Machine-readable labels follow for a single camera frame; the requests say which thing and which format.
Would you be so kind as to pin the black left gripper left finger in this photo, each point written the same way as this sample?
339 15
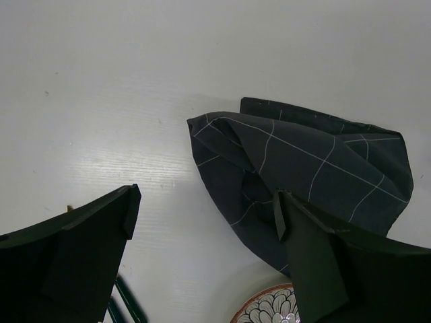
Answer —
63 269

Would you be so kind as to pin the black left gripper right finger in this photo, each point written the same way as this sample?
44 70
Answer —
343 273

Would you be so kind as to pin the dark grey checked cloth napkin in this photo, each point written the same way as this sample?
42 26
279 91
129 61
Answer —
357 172

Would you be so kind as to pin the floral patterned ceramic plate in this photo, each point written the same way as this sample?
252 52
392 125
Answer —
276 304

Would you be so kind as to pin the gold fork green handle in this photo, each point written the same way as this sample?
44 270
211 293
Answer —
135 310

